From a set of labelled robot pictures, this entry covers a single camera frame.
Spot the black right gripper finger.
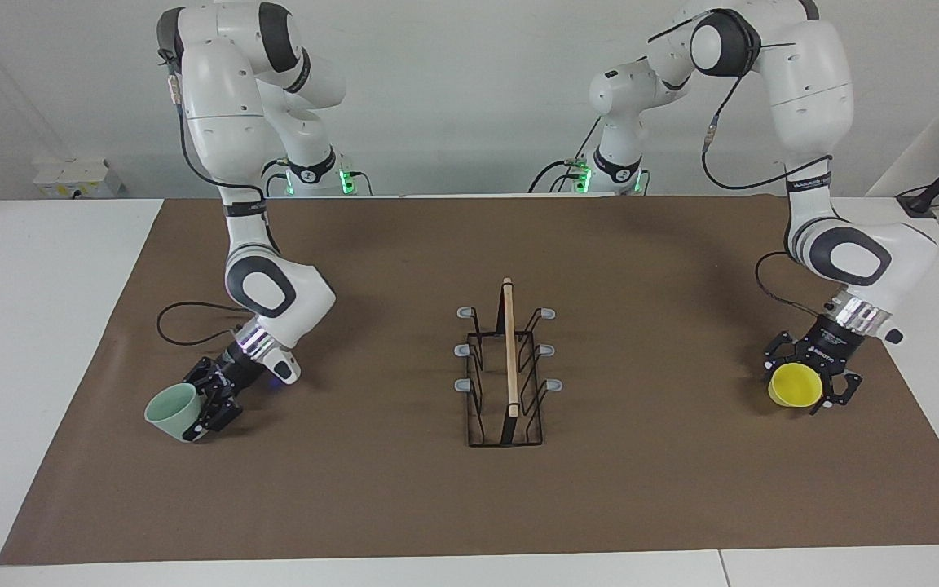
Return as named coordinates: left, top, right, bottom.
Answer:
left=184, top=357, right=222, bottom=388
left=196, top=390, right=244, bottom=435

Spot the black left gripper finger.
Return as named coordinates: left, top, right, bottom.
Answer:
left=813, top=371, right=863, bottom=415
left=765, top=330, right=805, bottom=380

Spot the yellow plastic cup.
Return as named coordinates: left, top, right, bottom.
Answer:
left=768, top=363, right=825, bottom=408

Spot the pale green plastic cup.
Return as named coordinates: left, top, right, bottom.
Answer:
left=144, top=382, right=209, bottom=444

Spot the brown paper table mat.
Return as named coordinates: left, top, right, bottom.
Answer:
left=0, top=196, right=939, bottom=566

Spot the white cardboard box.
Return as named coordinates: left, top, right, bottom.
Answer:
left=33, top=159, right=124, bottom=199

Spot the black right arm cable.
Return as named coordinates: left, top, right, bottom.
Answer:
left=157, top=49, right=279, bottom=347

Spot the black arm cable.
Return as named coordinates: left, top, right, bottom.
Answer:
left=157, top=49, right=279, bottom=347
left=649, top=8, right=837, bottom=319

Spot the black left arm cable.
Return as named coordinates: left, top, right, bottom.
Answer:
left=649, top=8, right=837, bottom=319

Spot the black right base cable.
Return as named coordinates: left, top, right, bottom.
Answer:
left=253, top=157, right=373, bottom=197

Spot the black base cable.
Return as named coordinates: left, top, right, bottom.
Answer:
left=253, top=157, right=373, bottom=197
left=528, top=118, right=602, bottom=195

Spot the black wire cup rack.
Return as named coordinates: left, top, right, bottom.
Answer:
left=454, top=277, right=565, bottom=448

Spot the black left base cable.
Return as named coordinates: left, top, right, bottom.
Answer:
left=528, top=118, right=602, bottom=195

